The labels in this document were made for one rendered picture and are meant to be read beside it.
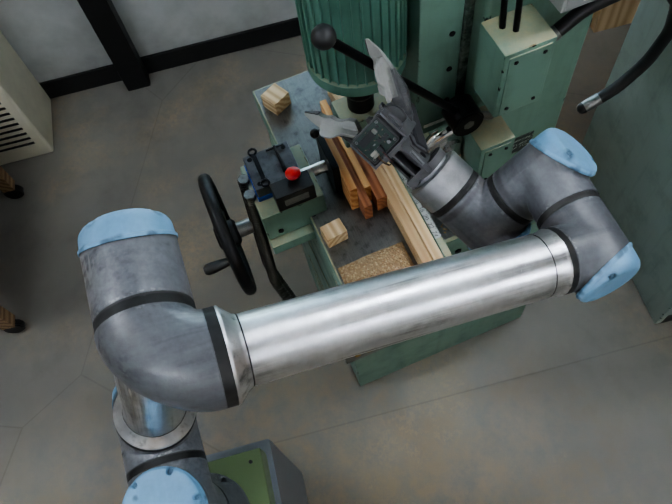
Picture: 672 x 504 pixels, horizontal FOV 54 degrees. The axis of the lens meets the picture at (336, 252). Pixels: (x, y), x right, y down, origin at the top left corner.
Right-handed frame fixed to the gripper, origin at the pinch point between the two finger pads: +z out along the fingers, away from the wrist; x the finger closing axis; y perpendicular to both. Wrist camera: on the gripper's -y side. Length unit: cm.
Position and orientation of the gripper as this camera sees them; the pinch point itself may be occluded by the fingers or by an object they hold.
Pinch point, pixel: (334, 74)
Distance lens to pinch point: 101.8
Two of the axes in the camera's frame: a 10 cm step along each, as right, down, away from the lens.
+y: -2.9, 4.8, -8.3
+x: -6.0, 5.8, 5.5
